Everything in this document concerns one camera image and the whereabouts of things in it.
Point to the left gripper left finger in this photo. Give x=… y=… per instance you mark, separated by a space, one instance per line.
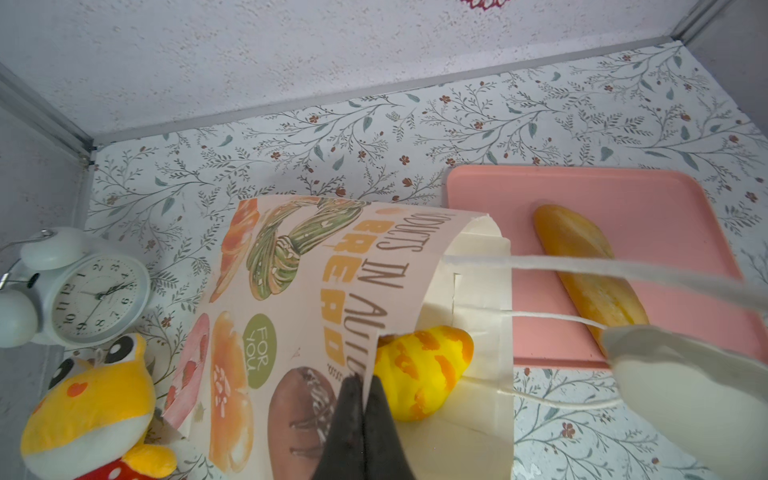
x=343 y=454

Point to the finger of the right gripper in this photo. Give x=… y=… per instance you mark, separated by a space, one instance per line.
x=710 y=402

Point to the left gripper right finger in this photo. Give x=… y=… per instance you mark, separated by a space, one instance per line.
x=384 y=458

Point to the yellow orange striped fake bread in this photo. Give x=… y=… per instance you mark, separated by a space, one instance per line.
x=419 y=370

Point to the long baguette fake bread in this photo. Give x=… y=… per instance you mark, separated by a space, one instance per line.
x=609 y=301

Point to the printed paper bag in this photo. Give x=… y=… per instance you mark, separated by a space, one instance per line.
x=303 y=289

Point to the pink plastic tray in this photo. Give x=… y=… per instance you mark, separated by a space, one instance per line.
x=666 y=241

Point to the yellow plush toy red dress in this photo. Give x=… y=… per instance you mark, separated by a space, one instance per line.
x=93 y=421

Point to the white alarm clock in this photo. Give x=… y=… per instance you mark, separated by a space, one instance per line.
x=69 y=288

